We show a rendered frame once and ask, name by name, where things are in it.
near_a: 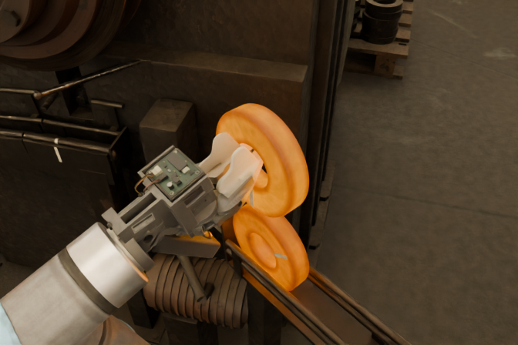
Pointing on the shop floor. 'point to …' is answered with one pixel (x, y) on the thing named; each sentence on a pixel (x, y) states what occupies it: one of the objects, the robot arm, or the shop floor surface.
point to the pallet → (381, 21)
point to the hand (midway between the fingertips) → (259, 151)
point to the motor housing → (192, 313)
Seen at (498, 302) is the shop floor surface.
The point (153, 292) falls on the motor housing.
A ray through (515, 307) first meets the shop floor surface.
